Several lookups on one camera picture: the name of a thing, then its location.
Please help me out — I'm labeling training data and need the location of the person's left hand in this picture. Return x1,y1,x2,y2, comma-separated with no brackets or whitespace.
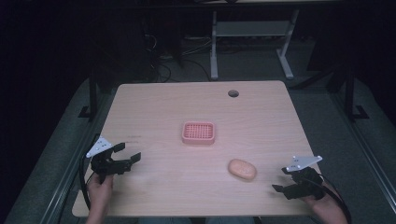
86,174,115,217

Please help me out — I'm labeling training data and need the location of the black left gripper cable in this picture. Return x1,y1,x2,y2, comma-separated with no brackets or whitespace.
78,133,101,210

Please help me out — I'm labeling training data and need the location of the black metal stand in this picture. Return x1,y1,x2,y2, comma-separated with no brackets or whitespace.
78,69,101,122
341,63,371,123

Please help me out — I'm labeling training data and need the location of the pink soap dish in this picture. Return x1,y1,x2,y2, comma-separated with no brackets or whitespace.
181,120,217,147

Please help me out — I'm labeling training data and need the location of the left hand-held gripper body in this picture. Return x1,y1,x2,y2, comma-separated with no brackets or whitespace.
85,135,133,185

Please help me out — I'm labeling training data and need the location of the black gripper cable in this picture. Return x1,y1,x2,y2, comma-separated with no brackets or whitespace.
318,173,353,224
78,133,101,210

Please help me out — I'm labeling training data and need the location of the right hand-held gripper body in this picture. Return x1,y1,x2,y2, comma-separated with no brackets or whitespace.
285,155,327,201

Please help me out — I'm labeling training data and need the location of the aluminium floor rail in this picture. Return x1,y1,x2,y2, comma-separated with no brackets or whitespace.
329,91,396,206
39,92,117,224

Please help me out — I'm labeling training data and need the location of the bundle of floor cables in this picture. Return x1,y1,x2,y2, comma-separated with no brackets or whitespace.
141,32,213,84

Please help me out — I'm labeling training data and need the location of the white metal table frame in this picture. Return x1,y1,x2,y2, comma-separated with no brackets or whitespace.
209,8,301,82

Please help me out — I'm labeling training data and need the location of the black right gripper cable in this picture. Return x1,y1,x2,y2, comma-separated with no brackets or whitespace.
318,173,353,224

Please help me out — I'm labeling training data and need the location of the person's right hand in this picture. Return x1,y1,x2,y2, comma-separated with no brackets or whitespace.
301,182,346,222

